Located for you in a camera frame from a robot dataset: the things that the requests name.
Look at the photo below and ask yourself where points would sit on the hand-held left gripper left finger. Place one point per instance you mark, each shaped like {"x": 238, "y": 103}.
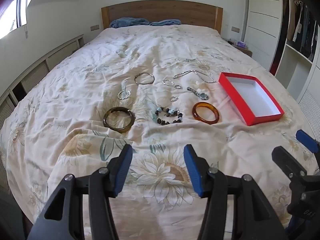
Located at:
{"x": 123, "y": 170}

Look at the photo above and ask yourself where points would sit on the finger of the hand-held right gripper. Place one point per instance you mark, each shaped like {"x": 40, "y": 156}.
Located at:
{"x": 308, "y": 141}
{"x": 287, "y": 161}

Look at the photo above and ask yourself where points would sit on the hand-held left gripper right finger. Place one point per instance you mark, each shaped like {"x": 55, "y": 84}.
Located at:
{"x": 192, "y": 170}

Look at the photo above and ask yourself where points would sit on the red cardboard box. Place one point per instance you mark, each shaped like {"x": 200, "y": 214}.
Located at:
{"x": 250, "y": 95}

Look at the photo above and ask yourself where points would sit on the twisted silver hoop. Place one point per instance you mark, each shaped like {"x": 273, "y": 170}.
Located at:
{"x": 164, "y": 82}

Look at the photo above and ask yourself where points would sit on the dark brown bangle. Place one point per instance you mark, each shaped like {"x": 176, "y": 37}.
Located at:
{"x": 107, "y": 122}

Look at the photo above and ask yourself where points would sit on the amber bangle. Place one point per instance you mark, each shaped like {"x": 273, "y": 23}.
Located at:
{"x": 197, "y": 116}

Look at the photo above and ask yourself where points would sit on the white shelving unit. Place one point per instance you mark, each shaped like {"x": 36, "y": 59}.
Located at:
{"x": 297, "y": 67}

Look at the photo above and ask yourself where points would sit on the silver wristwatch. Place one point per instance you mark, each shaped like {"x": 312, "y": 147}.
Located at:
{"x": 203, "y": 96}

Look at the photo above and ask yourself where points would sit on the thin silver bangle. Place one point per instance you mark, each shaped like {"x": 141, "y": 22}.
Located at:
{"x": 136, "y": 80}

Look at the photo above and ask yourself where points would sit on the floral cream bed blanket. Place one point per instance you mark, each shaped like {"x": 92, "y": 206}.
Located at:
{"x": 75, "y": 80}

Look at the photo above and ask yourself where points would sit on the wooden nightstand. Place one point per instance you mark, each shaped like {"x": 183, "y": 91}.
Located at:
{"x": 246, "y": 51}

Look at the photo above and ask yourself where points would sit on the dark hanging clothes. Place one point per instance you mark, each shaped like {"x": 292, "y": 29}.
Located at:
{"x": 305, "y": 30}

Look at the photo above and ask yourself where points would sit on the purple object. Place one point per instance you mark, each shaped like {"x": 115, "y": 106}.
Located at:
{"x": 241, "y": 44}

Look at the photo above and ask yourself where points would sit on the white radiator cover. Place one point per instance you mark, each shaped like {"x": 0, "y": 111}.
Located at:
{"x": 37, "y": 72}

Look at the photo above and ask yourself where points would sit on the white wardrobe door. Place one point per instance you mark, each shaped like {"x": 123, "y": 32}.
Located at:
{"x": 262, "y": 17}

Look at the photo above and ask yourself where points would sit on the wooden headboard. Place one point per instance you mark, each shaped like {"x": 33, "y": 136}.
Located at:
{"x": 162, "y": 12}

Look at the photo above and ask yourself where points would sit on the window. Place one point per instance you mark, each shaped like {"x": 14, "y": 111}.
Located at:
{"x": 15, "y": 15}

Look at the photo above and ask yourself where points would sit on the wall switch plate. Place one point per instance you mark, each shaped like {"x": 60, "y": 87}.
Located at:
{"x": 235, "y": 29}
{"x": 94, "y": 27}

